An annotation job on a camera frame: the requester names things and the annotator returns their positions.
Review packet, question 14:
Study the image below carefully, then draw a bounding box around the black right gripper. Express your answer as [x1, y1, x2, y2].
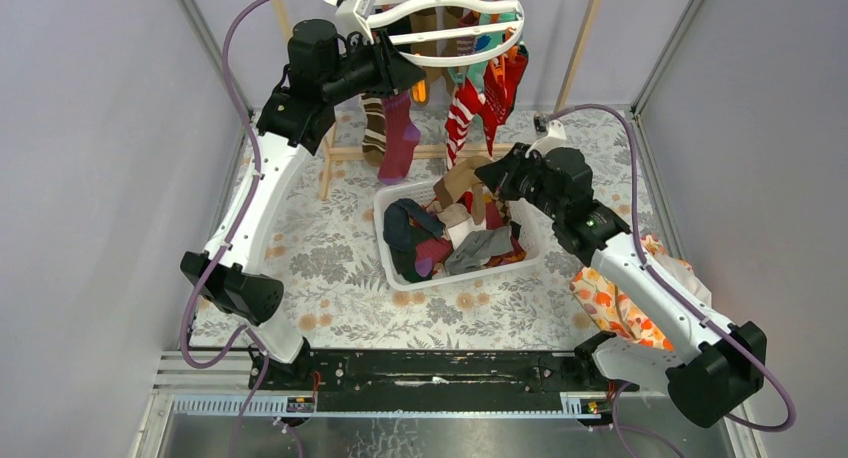
[475, 143, 563, 221]

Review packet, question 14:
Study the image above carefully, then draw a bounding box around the orange clothes peg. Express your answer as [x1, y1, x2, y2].
[410, 78, 430, 106]

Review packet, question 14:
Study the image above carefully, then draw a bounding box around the tan ribbed sock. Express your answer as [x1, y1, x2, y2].
[433, 156, 492, 225]

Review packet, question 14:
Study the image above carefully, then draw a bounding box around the white round clip hanger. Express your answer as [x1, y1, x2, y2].
[335, 0, 526, 68]

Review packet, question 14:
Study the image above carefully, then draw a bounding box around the brown white striped sock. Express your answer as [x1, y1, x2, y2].
[361, 94, 387, 168]

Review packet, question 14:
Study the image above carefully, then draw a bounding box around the maroon sock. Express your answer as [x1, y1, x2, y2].
[378, 92, 421, 185]
[414, 238, 453, 278]

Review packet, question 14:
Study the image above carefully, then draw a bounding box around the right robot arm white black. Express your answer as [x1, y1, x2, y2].
[475, 144, 767, 428]

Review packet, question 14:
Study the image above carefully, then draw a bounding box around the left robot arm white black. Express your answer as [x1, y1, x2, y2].
[180, 19, 425, 389]

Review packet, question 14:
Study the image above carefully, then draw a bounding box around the wooden hanger rack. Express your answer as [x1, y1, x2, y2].
[263, 0, 609, 203]

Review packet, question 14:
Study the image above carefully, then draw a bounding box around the white plastic laundry basket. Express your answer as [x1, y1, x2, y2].
[372, 170, 549, 293]

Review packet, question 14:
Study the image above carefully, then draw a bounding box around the brown ribbed sock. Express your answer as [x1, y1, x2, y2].
[410, 7, 463, 95]

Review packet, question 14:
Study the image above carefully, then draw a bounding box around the red snowflake sock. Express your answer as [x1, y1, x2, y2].
[479, 42, 529, 157]

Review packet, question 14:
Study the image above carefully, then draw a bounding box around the grey sock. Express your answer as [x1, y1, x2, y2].
[444, 226, 513, 275]

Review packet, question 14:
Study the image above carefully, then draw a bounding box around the red white striped sock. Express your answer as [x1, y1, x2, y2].
[445, 79, 486, 169]

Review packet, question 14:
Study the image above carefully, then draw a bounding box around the teal patterned sock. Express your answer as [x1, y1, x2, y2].
[464, 13, 521, 91]

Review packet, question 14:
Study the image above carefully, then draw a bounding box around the navy blue sock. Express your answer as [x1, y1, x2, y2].
[382, 198, 445, 275]

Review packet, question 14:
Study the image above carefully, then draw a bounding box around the floral orange bag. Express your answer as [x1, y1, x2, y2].
[569, 235, 712, 351]

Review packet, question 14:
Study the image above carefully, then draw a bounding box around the floral table mat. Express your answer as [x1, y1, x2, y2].
[262, 110, 632, 350]

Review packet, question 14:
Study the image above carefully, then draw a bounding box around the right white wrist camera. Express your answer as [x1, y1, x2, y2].
[525, 114, 567, 158]

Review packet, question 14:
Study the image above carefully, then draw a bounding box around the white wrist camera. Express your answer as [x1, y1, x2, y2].
[525, 114, 567, 158]
[324, 0, 375, 43]

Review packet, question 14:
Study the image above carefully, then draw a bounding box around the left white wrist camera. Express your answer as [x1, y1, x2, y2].
[324, 0, 375, 43]

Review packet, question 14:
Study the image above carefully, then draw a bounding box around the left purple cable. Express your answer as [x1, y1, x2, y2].
[178, 0, 329, 370]

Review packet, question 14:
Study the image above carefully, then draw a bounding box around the purple cable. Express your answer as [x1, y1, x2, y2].
[543, 103, 798, 434]
[178, 0, 329, 370]

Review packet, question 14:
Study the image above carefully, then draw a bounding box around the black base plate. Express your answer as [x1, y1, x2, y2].
[249, 349, 621, 416]

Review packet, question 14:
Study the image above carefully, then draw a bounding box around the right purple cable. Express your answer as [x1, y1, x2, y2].
[543, 103, 798, 434]

